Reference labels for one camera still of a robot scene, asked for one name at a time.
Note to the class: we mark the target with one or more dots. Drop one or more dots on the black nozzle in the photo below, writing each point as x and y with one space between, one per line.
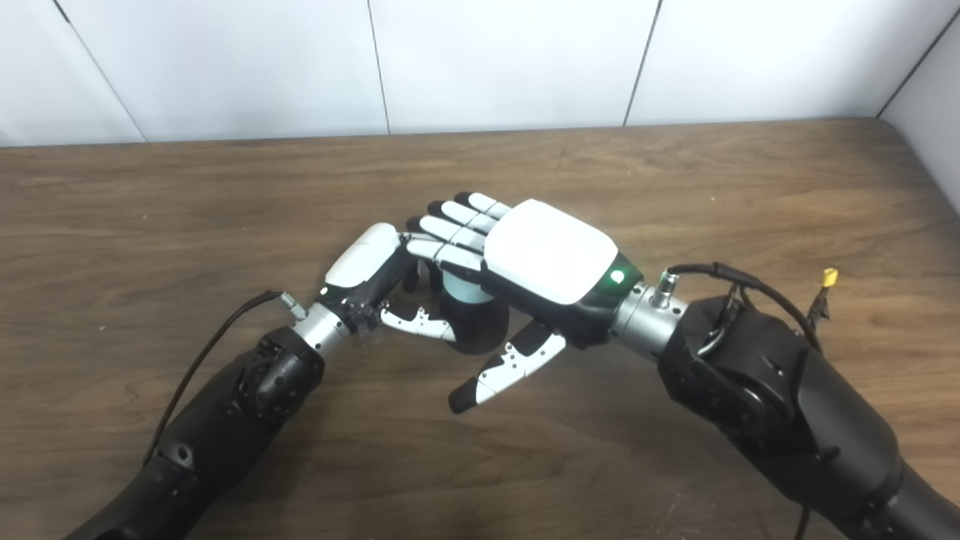
480 322

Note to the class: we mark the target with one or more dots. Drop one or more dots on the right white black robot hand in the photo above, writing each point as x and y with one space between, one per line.
551 259

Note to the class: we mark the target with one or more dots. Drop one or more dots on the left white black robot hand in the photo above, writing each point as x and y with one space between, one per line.
371 259

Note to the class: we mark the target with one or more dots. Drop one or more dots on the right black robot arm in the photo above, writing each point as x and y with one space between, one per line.
780 390

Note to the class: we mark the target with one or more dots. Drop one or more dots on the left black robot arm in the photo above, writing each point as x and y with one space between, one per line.
225 420

